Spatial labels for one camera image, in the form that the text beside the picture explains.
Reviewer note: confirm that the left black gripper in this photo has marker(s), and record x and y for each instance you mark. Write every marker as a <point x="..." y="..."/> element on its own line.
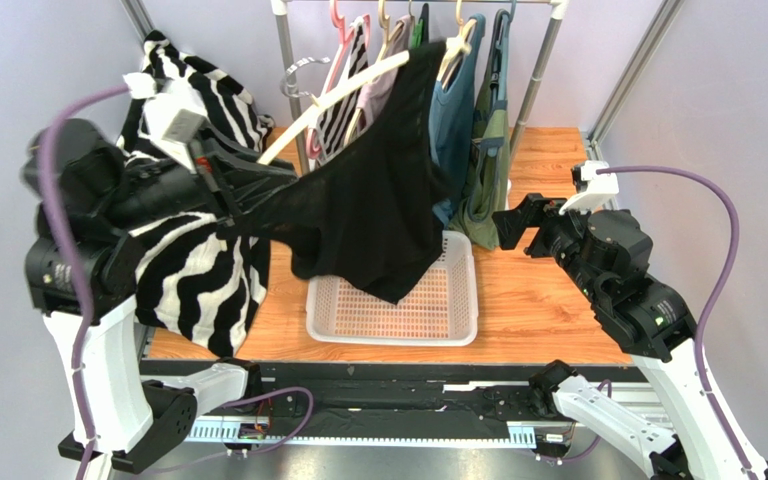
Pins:
<point x="229" y="177"/>

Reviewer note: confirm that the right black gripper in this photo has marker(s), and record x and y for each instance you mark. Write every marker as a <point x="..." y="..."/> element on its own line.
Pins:
<point x="543" y="224"/>

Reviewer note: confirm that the pink plastic hanger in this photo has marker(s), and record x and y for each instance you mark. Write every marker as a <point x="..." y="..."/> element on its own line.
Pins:
<point x="334" y="73"/>

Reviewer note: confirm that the black white striped tank top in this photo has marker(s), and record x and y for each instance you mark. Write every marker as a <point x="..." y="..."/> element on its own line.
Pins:
<point x="344" y="100"/>

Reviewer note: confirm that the cream plastic hanger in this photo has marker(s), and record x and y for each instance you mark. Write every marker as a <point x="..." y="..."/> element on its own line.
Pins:
<point x="325" y="102"/>

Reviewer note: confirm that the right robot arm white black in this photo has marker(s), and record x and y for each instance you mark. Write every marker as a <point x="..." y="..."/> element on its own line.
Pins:
<point x="606" y="256"/>

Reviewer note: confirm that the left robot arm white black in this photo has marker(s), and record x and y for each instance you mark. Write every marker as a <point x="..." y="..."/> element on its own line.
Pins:
<point x="81" y="275"/>

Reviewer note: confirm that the olive green tank top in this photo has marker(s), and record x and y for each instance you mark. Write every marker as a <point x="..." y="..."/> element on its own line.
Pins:
<point x="486" y="186"/>

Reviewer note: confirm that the blue tank top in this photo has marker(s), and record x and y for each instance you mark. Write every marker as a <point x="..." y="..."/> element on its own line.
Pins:
<point x="451" y="123"/>

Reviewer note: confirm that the mauve tank top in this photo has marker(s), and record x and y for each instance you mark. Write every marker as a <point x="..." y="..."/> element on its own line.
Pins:
<point x="374" y="95"/>

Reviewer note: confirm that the wooden hanger under blue top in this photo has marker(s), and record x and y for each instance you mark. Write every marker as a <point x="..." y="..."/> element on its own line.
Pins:
<point x="457" y="47"/>

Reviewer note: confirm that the teal plastic hanger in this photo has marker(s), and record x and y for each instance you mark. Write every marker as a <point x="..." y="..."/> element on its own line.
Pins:
<point x="498" y="60"/>

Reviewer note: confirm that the wooden hanger under mauve top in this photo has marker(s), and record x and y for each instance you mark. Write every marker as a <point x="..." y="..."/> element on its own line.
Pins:
<point x="385" y="24"/>

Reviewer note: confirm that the green plastic hanger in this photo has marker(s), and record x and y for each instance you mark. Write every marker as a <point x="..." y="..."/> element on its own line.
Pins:
<point x="415" y="38"/>

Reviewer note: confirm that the black top on green hanger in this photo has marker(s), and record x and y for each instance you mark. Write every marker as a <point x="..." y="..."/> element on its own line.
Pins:
<point x="425" y="14"/>

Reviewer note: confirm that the zebra striped blanket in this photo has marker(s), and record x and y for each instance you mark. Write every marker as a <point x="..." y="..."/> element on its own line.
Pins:
<point x="196" y="279"/>

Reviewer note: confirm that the white plastic laundry basket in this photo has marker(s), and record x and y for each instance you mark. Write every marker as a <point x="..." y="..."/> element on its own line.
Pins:
<point x="441" y="311"/>

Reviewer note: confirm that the metal clothes rack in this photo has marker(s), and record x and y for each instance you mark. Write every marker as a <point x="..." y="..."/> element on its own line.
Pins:
<point x="346" y="35"/>

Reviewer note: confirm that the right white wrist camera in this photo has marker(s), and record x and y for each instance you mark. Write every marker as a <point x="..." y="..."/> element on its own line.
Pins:
<point x="594" y="189"/>

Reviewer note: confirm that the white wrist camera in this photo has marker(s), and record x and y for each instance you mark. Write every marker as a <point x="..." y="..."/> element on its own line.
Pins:
<point x="173" y="114"/>
<point x="594" y="189"/>

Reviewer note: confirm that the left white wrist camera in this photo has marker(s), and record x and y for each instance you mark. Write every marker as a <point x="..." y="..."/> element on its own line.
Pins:
<point x="173" y="114"/>

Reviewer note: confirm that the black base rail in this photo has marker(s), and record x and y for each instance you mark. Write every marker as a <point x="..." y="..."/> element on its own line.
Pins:
<point x="254" y="408"/>

